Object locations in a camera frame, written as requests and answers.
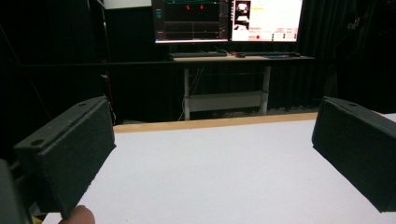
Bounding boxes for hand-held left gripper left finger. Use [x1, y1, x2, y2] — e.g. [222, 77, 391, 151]
[13, 95, 117, 219]

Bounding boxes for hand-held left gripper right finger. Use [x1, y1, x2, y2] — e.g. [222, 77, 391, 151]
[311, 96, 396, 214]

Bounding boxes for black curtain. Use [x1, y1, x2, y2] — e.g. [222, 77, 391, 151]
[106, 0, 396, 122]

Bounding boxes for black metal stand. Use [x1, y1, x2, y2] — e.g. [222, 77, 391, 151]
[87, 0, 117, 125]

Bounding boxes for wooden desk with white legs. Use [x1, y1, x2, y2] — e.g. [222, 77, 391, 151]
[172, 54, 316, 121]

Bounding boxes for black keyboard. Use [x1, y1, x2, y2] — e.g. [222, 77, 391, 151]
[167, 50, 229, 60]

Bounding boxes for large computer monitor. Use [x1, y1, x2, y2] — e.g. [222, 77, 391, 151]
[151, 0, 304, 45]

